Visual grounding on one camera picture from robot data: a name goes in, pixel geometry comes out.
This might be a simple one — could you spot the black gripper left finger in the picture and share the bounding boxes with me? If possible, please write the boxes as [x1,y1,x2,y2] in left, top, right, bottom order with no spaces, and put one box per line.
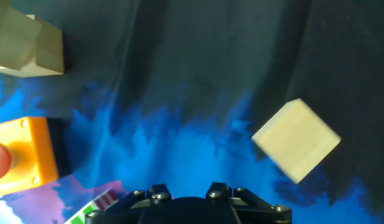
[84,183,173,224]

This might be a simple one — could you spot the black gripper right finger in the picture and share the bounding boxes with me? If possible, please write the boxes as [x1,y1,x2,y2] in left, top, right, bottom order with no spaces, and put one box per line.
[205,182,293,224]

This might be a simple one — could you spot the orange box with red button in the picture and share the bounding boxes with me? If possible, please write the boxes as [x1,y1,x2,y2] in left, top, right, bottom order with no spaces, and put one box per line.
[0,116,72,199]

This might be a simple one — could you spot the blue black landscape cloth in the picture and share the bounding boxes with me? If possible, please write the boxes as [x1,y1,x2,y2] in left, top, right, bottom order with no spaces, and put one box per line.
[0,0,384,224]

